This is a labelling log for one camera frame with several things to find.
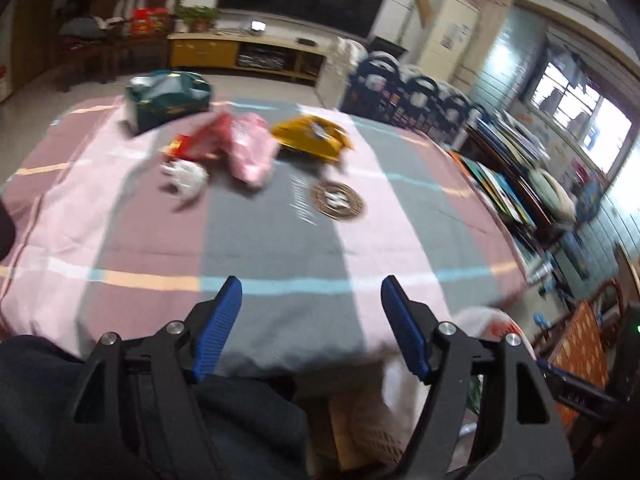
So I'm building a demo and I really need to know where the white red-print plastic bag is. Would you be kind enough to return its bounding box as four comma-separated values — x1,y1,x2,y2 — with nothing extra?
382,305,537,467

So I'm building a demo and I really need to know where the pink tissue packet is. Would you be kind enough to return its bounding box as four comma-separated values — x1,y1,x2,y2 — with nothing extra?
226,112,281,187

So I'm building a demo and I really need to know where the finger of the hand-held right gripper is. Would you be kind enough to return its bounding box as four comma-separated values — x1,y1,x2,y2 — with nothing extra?
537,360,621,408

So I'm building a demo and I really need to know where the yellow snack bag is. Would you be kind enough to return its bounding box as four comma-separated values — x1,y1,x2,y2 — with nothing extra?
270,115,354,164

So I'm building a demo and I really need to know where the dark green foil bag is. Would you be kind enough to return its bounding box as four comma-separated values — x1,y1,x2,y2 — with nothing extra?
125,71,214,136

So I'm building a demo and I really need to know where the row of picture books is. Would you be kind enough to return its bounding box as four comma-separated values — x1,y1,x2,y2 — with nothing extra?
447,110,546,241

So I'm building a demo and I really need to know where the dark wooden armchair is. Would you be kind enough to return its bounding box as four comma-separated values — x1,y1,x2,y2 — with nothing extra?
52,0,183,92

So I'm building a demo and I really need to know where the white crumpled packet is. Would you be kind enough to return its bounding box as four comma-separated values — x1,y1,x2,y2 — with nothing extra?
159,159,211,207

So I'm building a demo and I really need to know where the grey green cushion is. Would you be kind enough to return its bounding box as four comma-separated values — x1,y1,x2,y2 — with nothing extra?
527,166,577,224

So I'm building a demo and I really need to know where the plaid pink grey blanket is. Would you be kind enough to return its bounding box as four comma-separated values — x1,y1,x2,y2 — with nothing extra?
0,92,528,378

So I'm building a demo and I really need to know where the yellow wooden media cabinet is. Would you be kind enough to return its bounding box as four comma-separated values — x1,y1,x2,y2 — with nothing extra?
167,31,332,84

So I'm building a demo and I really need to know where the red gift box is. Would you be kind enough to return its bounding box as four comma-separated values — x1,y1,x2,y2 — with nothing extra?
130,7,172,37

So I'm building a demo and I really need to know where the orange wooden chair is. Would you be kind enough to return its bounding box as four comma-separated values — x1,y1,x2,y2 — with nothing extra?
544,280,628,433

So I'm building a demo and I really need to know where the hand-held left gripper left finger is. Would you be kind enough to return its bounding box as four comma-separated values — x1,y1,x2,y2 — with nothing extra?
47,276,243,480

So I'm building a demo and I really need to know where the red yellow snack wrapper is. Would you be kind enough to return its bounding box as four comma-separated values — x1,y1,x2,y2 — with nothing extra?
159,132,221,163

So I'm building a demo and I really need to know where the bright window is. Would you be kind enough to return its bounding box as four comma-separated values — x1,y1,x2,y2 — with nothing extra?
529,57,635,177

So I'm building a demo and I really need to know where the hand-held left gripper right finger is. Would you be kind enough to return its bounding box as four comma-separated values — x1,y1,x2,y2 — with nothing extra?
381,276,576,480

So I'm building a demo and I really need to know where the potted green plant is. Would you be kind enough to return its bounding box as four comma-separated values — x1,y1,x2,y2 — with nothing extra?
175,4,222,34

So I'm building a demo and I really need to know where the white standing air conditioner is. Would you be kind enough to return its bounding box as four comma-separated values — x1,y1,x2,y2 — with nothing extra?
416,0,482,88

